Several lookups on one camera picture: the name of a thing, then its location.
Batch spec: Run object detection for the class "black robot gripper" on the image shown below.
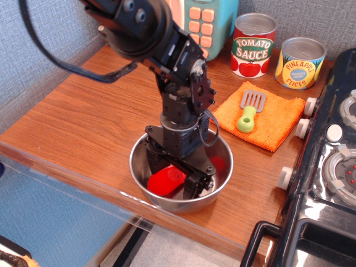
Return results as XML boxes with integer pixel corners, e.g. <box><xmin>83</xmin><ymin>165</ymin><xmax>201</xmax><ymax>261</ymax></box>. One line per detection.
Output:
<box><xmin>145</xmin><ymin>112</ymin><xmax>216</xmax><ymax>200</ymax></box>

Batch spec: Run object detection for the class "red toy chili pepper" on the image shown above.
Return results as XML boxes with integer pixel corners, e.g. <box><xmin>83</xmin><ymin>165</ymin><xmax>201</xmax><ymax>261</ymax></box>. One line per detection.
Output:
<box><xmin>147</xmin><ymin>165</ymin><xmax>186</xmax><ymax>196</ymax></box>

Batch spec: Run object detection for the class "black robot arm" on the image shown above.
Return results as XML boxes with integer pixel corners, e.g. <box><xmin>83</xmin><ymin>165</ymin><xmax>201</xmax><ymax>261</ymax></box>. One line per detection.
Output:
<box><xmin>84</xmin><ymin>1</ymin><xmax>216</xmax><ymax>199</ymax></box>

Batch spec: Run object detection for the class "silver metal bowl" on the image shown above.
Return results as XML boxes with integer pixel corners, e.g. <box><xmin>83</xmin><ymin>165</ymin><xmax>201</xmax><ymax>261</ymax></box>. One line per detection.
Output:
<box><xmin>129</xmin><ymin>134</ymin><xmax>234</xmax><ymax>214</ymax></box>

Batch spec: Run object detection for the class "grey green toy spatula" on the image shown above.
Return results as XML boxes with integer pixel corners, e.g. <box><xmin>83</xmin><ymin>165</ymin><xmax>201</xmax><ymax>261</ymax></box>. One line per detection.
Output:
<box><xmin>237</xmin><ymin>90</ymin><xmax>266</xmax><ymax>133</ymax></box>

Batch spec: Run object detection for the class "white lower stove knob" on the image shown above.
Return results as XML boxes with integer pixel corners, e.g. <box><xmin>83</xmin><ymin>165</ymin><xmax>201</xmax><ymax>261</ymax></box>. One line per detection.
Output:
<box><xmin>278</xmin><ymin>166</ymin><xmax>294</xmax><ymax>190</ymax></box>

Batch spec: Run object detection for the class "white stove knob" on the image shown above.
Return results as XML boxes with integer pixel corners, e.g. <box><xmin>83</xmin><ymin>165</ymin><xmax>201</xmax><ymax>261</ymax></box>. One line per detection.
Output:
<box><xmin>295</xmin><ymin>118</ymin><xmax>310</xmax><ymax>139</ymax></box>
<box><xmin>304</xmin><ymin>97</ymin><xmax>318</xmax><ymax>117</ymax></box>
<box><xmin>278</xmin><ymin>166</ymin><xmax>294</xmax><ymax>190</ymax></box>

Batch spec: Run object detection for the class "orange cloth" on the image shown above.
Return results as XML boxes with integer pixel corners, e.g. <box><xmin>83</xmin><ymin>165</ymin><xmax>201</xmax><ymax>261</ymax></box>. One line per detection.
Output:
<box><xmin>213</xmin><ymin>81</ymin><xmax>305</xmax><ymax>152</ymax></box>

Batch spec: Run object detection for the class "white middle stove knob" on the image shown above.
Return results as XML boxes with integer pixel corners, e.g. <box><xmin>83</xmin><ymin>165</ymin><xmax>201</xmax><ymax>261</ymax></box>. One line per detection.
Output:
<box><xmin>295</xmin><ymin>118</ymin><xmax>310</xmax><ymax>139</ymax></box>

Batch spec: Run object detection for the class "black toy stove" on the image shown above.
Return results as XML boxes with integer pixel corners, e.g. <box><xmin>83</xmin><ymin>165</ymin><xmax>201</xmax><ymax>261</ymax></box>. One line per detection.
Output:
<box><xmin>241</xmin><ymin>48</ymin><xmax>355</xmax><ymax>266</ymax></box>

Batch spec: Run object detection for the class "white upper stove knob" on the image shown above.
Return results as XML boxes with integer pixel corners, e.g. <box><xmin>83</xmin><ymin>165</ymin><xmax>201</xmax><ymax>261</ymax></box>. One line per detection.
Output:
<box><xmin>304</xmin><ymin>97</ymin><xmax>318</xmax><ymax>117</ymax></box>

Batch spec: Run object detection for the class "teal toy microwave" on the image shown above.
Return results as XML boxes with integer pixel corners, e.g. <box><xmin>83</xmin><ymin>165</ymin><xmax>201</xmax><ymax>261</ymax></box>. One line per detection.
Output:
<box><xmin>166</xmin><ymin>0</ymin><xmax>239</xmax><ymax>61</ymax></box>

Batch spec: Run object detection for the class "tomato sauce can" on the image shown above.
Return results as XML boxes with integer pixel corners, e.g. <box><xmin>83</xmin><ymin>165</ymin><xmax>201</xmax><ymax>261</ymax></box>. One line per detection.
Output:
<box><xmin>230</xmin><ymin>13</ymin><xmax>277</xmax><ymax>78</ymax></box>

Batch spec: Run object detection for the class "pineapple slices can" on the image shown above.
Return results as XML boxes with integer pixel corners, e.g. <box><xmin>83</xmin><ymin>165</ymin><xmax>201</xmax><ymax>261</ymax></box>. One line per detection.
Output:
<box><xmin>275</xmin><ymin>37</ymin><xmax>327</xmax><ymax>90</ymax></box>

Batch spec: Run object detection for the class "orange object bottom left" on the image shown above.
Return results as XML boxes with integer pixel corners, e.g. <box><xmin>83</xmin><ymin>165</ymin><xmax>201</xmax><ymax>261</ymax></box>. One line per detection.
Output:
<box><xmin>17</xmin><ymin>257</ymin><xmax>39</xmax><ymax>267</ymax></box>

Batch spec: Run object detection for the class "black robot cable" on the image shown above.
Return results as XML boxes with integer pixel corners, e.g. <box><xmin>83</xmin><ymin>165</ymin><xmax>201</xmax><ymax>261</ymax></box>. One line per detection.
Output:
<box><xmin>18</xmin><ymin>0</ymin><xmax>139</xmax><ymax>84</ymax></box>

